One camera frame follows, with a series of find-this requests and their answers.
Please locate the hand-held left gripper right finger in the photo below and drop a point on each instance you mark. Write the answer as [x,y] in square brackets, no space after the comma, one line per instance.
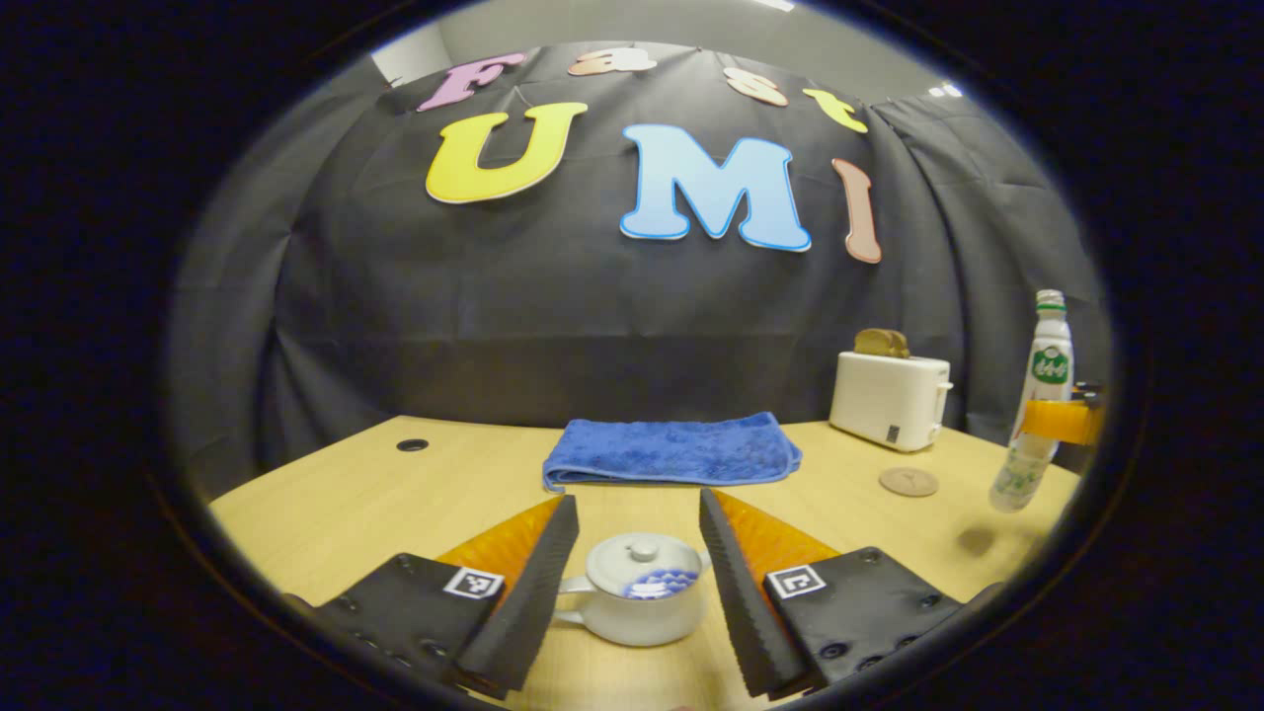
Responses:
[741,602]

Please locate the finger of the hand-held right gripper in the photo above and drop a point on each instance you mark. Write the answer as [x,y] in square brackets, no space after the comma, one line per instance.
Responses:
[1057,420]

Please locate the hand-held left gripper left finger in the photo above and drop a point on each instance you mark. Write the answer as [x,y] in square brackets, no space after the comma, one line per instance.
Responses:
[528,602]

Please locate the white water bottle green label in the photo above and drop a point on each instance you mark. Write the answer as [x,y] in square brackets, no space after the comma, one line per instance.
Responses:
[1050,365]

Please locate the white teacup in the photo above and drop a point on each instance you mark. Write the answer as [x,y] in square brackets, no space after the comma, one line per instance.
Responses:
[642,622]

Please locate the round brown coaster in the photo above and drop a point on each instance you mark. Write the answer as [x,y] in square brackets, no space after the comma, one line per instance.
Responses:
[908,482]

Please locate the blue towel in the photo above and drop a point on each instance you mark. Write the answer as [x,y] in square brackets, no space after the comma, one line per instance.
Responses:
[671,449]

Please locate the white toaster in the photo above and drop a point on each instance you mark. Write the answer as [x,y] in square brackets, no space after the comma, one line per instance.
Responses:
[884,400]

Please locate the brown bread slice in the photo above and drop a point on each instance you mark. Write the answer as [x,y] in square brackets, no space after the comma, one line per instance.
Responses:
[881,344]

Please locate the ceiling light panel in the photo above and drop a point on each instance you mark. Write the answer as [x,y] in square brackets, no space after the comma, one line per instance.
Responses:
[777,5]

